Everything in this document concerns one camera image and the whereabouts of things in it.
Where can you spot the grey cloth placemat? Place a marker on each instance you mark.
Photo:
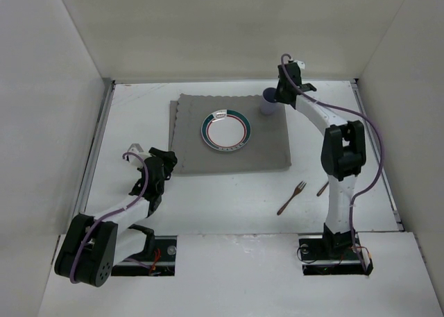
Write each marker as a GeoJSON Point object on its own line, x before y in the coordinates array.
{"type": "Point", "coordinates": [268, 148]}

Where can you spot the left aluminium frame rail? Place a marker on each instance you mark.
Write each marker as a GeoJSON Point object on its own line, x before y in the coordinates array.
{"type": "Point", "coordinates": [75, 206]}

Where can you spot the white plate with green rim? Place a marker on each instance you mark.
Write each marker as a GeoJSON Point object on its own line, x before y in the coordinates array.
{"type": "Point", "coordinates": [226, 130]}

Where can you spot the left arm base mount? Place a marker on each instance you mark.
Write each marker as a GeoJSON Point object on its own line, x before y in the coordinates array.
{"type": "Point", "coordinates": [158, 262]}

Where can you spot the right aluminium frame rail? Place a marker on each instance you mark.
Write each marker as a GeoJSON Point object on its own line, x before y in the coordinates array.
{"type": "Point", "coordinates": [376, 150]}

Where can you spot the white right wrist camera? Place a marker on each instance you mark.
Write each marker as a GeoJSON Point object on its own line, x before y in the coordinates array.
{"type": "Point", "coordinates": [301, 64]}

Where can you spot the brown wooden fork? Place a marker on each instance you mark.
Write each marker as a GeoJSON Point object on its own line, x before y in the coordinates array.
{"type": "Point", "coordinates": [299, 188]}

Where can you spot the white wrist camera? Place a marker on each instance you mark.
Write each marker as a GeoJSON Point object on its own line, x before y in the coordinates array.
{"type": "Point", "coordinates": [301, 64]}
{"type": "Point", "coordinates": [135, 155]}

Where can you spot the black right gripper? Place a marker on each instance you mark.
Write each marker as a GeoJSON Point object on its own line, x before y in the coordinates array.
{"type": "Point", "coordinates": [282, 95]}

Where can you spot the lilac plastic cup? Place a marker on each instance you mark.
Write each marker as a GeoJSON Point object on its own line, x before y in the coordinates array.
{"type": "Point", "coordinates": [268, 103]}

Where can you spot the aluminium frame rail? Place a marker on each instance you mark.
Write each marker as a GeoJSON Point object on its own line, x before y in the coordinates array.
{"type": "Point", "coordinates": [75, 206]}
{"type": "Point", "coordinates": [376, 150]}

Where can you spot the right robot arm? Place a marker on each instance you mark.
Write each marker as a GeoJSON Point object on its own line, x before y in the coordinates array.
{"type": "Point", "coordinates": [343, 155]}

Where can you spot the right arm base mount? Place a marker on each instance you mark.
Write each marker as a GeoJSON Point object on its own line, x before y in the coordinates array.
{"type": "Point", "coordinates": [317, 260]}

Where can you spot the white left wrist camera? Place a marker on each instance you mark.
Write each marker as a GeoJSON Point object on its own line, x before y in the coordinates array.
{"type": "Point", "coordinates": [135, 155]}

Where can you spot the brown wooden spoon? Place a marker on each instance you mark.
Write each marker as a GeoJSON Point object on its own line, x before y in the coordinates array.
{"type": "Point", "coordinates": [322, 189]}

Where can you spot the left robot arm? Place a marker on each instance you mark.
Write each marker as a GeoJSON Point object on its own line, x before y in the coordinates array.
{"type": "Point", "coordinates": [113, 243]}

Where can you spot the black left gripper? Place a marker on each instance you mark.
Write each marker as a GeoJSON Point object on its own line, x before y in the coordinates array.
{"type": "Point", "coordinates": [161, 159]}

